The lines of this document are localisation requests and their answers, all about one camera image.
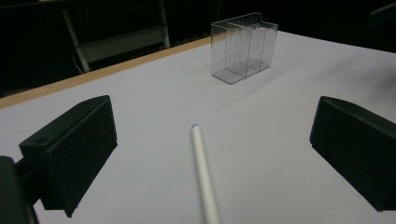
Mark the grey metal stand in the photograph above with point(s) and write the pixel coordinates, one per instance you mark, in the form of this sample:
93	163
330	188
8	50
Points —
121	40

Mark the white pen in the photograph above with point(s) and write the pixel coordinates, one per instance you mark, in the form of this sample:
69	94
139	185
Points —
203	174

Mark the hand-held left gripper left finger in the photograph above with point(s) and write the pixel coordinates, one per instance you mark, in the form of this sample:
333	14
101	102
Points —
74	155

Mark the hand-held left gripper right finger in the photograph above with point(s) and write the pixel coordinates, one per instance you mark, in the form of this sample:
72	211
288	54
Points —
358	149

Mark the clear plastic organizer box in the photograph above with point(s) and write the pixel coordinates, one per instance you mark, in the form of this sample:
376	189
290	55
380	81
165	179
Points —
243	46

